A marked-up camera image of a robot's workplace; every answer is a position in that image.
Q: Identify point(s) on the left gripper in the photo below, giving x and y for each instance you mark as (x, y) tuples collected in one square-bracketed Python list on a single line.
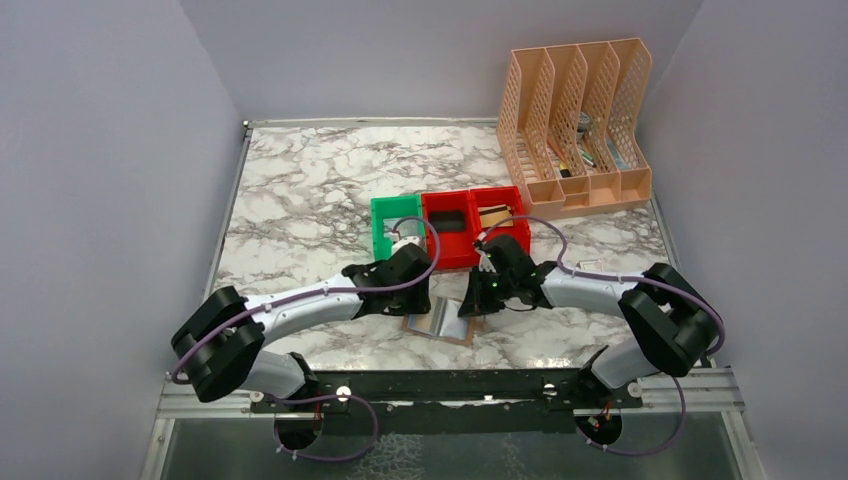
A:
[(420, 303)]

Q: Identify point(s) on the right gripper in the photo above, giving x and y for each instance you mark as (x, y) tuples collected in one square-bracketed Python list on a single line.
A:
[(477, 303)]

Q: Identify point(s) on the red plastic bin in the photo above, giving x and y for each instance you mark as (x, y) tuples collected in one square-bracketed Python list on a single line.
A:
[(490, 196), (457, 250)]

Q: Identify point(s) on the tan leather card holder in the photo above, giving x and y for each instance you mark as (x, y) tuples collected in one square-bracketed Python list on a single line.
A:
[(442, 322)]

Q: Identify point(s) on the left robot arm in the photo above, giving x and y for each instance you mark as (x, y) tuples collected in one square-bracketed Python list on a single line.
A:
[(222, 347)]

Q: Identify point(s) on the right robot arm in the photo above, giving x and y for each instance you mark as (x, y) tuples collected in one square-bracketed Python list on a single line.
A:
[(672, 326)]

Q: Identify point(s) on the silver card in green bin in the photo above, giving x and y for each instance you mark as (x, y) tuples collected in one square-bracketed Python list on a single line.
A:
[(405, 228)]

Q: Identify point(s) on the black cards stack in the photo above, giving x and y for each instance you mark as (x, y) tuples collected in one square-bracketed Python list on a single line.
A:
[(448, 221)]

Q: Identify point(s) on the gold cards stack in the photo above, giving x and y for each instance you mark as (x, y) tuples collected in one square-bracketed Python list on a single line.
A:
[(489, 216)]

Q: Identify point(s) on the green plastic bin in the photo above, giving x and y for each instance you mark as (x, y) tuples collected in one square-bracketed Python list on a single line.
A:
[(385, 214)]

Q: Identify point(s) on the white small box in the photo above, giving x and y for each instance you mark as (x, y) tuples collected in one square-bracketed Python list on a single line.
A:
[(595, 265)]

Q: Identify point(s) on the peach file organizer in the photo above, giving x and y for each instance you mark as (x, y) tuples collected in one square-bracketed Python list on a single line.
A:
[(604, 77)]

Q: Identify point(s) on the items in organizer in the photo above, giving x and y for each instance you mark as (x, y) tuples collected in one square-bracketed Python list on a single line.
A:
[(578, 144)]

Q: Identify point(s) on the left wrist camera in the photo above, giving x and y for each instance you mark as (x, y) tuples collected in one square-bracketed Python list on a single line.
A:
[(399, 241)]

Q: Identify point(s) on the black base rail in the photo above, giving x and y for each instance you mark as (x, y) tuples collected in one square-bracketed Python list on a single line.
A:
[(447, 402)]

